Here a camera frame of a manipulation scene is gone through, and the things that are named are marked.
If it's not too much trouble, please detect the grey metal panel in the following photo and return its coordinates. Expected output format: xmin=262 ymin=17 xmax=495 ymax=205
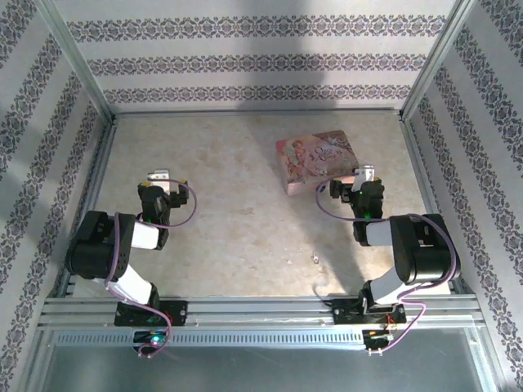
xmin=38 ymin=341 xmax=495 ymax=392

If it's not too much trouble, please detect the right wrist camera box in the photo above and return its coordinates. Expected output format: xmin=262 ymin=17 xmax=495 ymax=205
xmin=351 ymin=164 xmax=376 ymax=189

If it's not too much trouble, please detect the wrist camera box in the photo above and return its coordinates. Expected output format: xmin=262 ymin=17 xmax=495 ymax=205
xmin=351 ymin=164 xmax=376 ymax=189
xmin=146 ymin=167 xmax=172 ymax=189

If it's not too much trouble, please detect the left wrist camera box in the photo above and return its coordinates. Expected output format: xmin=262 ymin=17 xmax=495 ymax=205
xmin=146 ymin=167 xmax=172 ymax=189

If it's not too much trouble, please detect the aluminium rail along patterned wall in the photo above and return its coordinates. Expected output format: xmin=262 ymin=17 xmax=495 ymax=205
xmin=55 ymin=114 xmax=119 ymax=299
xmin=396 ymin=114 xmax=477 ymax=296
xmin=110 ymin=107 xmax=405 ymax=118

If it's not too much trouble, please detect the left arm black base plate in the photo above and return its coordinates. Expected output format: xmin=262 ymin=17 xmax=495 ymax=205
xmin=114 ymin=299 xmax=189 ymax=327

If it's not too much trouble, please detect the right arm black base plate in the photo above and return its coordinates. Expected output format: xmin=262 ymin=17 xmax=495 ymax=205
xmin=333 ymin=297 xmax=408 ymax=326

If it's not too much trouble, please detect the aluminium rail under arm bases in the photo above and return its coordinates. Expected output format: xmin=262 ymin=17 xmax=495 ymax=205
xmin=37 ymin=296 xmax=485 ymax=328

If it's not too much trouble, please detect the aluminium corner post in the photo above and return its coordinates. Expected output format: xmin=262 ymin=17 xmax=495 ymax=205
xmin=400 ymin=0 xmax=478 ymax=118
xmin=38 ymin=0 xmax=114 ymax=118

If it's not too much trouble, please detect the slotted grey cable duct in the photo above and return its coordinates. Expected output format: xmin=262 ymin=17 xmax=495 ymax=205
xmin=52 ymin=329 xmax=471 ymax=349

